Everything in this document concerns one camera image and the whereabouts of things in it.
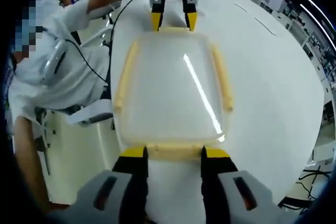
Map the person's white shirt torso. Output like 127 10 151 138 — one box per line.
7 0 111 120

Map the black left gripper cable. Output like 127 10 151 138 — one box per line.
64 0 154 84

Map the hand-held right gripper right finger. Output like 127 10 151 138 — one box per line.
201 145 281 224

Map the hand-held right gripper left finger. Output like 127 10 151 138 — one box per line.
76 145 149 224

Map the white worn chest device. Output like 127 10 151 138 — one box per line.
43 39 68 86

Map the clear plastic container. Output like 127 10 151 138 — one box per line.
112 26 235 162

